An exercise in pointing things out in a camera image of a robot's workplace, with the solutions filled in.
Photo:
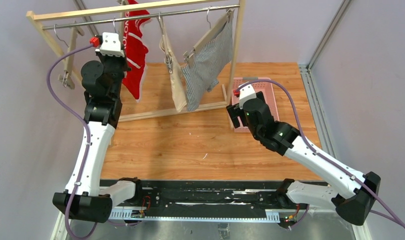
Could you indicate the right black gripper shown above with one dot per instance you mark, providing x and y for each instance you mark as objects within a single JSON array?
[{"x": 234, "y": 116}]

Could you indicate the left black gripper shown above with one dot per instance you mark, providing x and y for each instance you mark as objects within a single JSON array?
[{"x": 115, "y": 62}]

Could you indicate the red underwear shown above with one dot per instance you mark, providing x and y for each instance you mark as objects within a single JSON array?
[{"x": 135, "y": 52}]

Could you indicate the beige clip hanger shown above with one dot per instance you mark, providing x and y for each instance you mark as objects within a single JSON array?
[
  {"x": 66, "y": 77},
  {"x": 164, "y": 44},
  {"x": 120, "y": 29},
  {"x": 210, "y": 35}
]

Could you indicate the cream underwear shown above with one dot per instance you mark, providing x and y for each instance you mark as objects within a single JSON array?
[{"x": 177, "y": 88}]

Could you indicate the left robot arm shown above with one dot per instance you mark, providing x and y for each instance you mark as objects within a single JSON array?
[{"x": 82, "y": 198}]

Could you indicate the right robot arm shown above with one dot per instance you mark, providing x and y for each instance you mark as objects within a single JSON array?
[{"x": 349, "y": 192}]

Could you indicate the empty beige clip hanger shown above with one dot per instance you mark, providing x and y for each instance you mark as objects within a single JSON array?
[{"x": 66, "y": 77}]

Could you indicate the striped grey underwear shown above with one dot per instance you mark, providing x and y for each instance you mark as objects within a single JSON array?
[{"x": 208, "y": 62}]

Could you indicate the pink plastic basket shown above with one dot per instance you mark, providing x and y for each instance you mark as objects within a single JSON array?
[{"x": 267, "y": 90}]

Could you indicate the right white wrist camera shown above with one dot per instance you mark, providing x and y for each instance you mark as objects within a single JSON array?
[{"x": 246, "y": 93}]

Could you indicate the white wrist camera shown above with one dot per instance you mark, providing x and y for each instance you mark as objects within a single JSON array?
[
  {"x": 246, "y": 93},
  {"x": 111, "y": 45}
]

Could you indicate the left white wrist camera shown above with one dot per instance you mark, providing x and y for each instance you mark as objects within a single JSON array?
[{"x": 111, "y": 45}]

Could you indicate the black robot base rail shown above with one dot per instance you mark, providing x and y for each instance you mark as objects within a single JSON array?
[{"x": 209, "y": 201}]

